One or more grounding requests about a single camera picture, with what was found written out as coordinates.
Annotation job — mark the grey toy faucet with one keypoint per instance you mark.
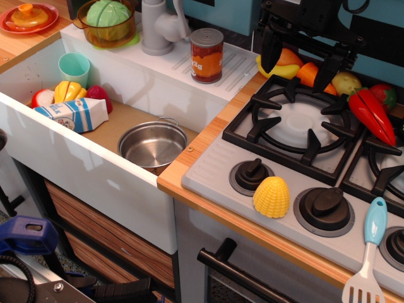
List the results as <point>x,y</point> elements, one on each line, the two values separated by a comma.
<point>160,28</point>

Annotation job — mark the orange pot lid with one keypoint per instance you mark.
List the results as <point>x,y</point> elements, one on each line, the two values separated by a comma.
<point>29,16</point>

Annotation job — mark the orange transparent pot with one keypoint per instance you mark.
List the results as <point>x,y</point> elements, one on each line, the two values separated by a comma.
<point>104,37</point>

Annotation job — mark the red white toy apple half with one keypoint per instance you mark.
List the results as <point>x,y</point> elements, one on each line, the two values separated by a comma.
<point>42,98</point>

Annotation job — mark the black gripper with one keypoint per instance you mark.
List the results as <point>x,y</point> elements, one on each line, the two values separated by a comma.
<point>313,26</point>

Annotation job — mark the steel pot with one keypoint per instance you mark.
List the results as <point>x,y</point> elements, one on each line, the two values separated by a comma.
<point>153,145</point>

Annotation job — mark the black stove knob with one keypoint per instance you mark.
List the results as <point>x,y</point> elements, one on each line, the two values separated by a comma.
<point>246,176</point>
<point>391,247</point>
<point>324,211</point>

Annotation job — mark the grey toy stove top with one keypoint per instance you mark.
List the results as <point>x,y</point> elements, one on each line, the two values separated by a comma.
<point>209,177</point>

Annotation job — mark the mint green cup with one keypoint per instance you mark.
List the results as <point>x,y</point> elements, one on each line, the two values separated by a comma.
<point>74,67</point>

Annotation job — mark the yellow toy banana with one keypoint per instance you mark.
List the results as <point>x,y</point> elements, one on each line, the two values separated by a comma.
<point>285,71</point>

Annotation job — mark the black left stove knob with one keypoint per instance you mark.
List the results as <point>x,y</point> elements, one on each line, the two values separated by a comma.
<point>246,176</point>

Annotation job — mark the green toy cabbage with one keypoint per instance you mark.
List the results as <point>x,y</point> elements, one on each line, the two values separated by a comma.
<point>107,14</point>

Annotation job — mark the toy milk carton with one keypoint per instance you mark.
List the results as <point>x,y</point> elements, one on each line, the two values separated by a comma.
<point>80,115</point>

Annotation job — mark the black right burner grate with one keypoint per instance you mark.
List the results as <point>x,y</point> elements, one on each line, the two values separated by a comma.
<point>377,170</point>

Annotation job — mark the red toy chili pepper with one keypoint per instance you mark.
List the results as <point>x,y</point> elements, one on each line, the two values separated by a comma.
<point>367,109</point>

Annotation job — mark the black burner grate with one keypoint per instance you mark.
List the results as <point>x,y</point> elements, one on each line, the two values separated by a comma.
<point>285,122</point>
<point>377,170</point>

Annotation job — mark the toy potato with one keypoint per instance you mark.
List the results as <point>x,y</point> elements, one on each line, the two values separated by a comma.
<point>345,82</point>

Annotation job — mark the black left burner grate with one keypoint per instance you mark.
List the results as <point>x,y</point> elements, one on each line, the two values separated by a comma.
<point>285,122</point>

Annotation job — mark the toy bean can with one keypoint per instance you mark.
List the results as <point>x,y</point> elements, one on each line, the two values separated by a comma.
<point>206,55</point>

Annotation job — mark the yellow toy corn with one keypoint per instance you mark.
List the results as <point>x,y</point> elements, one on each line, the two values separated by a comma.
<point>272,197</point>

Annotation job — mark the black right stove knob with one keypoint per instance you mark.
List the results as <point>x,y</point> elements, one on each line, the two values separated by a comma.
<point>391,247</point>

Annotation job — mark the blue white toy spatula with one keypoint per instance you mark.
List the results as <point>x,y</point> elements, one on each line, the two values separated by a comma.
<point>363,287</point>

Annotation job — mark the black oven door handle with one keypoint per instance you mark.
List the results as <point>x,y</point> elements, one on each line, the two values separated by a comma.
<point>219,261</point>

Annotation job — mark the red plate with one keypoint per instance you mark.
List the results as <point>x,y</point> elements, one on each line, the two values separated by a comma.
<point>8,26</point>

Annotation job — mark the orange toy carrot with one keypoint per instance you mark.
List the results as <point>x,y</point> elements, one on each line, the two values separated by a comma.
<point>307,75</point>
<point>288,57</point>

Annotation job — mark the green mat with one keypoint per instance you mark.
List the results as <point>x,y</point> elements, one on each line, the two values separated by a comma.
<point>135,40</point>

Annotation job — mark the toy strawberry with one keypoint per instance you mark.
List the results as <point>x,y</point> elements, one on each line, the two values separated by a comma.
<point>385,94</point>

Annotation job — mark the black middle stove knob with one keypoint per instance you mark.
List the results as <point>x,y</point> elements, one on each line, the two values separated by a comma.
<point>324,211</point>

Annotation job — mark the white toy sink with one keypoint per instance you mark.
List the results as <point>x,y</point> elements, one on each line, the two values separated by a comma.
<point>88,165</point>

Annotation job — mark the blue clamp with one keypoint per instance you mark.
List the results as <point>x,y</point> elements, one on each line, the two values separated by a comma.
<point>28,236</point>

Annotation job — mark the red toy fruit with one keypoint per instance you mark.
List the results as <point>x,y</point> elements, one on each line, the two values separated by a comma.
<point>97,92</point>

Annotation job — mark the orange toy carrot front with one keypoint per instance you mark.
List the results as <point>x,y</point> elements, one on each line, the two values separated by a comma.
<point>307,75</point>

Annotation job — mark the teal toy microwave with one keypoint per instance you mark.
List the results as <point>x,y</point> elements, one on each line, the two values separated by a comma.
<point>381,26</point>

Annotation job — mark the orange toy carrot back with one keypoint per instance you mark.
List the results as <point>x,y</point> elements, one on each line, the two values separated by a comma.
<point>288,57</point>

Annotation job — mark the yellow toy pepper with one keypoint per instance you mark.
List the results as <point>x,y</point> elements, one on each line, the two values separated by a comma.
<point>67,91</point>

